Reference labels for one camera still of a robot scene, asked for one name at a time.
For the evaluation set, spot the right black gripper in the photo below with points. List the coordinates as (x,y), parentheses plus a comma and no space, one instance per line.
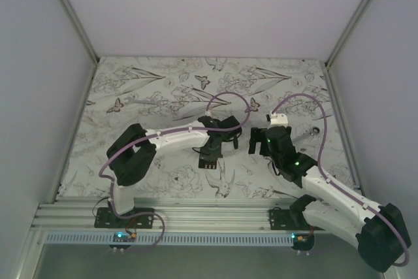
(258,134)

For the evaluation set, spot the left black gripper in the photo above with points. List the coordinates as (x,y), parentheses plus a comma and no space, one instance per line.
(204,155)

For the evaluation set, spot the black fuse box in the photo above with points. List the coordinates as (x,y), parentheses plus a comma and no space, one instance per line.
(207,164)

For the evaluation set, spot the black handled screwdriver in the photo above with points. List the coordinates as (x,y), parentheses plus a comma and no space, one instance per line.
(235,142)

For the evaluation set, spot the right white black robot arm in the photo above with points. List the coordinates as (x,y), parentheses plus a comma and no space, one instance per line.
(378,232)

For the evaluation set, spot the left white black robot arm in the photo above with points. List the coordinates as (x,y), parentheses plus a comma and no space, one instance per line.
(132,154)

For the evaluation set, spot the silver ratchet wrench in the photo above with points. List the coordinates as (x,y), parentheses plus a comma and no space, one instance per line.
(312,132)

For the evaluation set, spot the floral patterned mat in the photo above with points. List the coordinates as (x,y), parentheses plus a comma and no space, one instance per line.
(161,92)

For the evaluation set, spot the right controller board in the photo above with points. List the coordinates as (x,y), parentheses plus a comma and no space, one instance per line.
(303,243)

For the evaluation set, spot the controller board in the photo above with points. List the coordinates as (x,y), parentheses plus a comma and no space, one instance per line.
(303,243)
(122,241)

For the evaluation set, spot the left controller board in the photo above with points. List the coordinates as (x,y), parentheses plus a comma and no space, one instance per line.
(122,241)

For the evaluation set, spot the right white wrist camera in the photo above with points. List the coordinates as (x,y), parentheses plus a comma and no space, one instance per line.
(277,119)

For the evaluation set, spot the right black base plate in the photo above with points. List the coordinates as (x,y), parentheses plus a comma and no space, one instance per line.
(285,219)

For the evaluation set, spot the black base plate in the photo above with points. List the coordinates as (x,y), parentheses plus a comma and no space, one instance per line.
(106,219)
(285,219)

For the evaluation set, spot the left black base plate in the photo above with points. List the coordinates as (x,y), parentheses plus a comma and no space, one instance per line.
(106,219)

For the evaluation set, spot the white slotted cable duct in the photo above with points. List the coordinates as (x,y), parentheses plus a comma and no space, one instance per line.
(172,238)

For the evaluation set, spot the aluminium rail base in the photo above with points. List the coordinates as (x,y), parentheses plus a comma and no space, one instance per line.
(180,215)

